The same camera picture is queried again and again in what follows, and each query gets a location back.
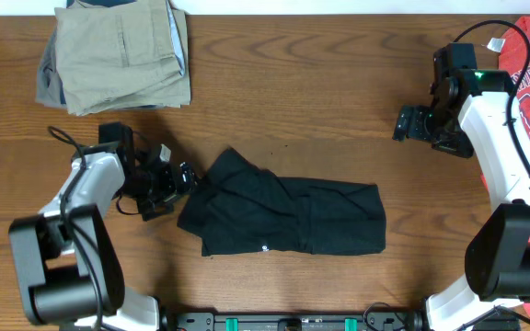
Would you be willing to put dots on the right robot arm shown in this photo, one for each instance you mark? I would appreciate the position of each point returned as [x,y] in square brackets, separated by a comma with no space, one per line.
[475,113]

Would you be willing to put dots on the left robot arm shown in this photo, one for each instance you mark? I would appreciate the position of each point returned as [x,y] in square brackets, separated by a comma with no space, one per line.
[68,272]

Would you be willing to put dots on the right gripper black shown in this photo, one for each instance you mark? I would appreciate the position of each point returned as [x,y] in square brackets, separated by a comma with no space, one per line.
[409,122]

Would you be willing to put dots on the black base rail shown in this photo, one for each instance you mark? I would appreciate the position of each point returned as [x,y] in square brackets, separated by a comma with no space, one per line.
[374,320]

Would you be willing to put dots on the folded grey garment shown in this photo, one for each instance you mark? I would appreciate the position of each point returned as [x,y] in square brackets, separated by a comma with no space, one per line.
[48,83]

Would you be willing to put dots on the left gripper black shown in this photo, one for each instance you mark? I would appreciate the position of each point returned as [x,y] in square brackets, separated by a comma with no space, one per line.
[169,182]

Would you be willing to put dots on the black t-shirt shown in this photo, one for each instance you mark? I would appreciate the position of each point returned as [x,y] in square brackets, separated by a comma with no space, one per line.
[241,208]

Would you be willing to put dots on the folded khaki trousers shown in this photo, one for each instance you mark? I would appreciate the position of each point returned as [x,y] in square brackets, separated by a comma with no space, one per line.
[118,60]

